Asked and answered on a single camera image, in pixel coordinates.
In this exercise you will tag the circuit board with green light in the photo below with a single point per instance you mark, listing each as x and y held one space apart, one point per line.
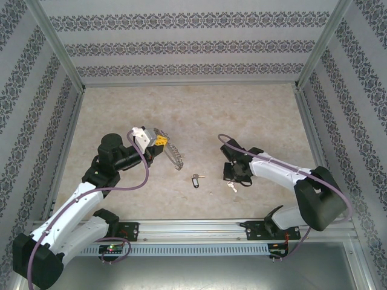
110 249

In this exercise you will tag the grey metal sheet panel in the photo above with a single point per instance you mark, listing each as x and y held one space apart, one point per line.
193 275

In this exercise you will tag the aluminium front frame bar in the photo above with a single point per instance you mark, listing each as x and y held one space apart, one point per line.
364 272

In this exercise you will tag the aluminium side rail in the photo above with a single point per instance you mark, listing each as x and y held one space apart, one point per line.
71 127
310 127

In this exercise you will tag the key with red tag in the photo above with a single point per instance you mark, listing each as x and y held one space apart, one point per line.
232 186

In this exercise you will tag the small circuit board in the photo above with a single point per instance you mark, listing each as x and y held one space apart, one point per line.
276 252

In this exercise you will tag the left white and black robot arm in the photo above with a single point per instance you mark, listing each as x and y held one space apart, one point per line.
69 208

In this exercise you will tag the aluminium back wall bar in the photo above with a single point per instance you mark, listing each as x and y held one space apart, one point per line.
190 84

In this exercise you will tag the aluminium frame post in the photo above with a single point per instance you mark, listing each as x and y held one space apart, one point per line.
60 45
323 45

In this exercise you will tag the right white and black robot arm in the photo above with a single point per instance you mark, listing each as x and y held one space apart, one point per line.
278 172

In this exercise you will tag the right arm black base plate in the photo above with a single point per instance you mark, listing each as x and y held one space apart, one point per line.
252 231

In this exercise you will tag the key with black tag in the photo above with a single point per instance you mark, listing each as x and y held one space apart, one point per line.
196 182

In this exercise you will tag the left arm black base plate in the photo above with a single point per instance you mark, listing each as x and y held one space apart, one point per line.
133 231

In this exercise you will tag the aluminium mounting rail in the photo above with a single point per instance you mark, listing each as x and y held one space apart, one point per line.
193 231

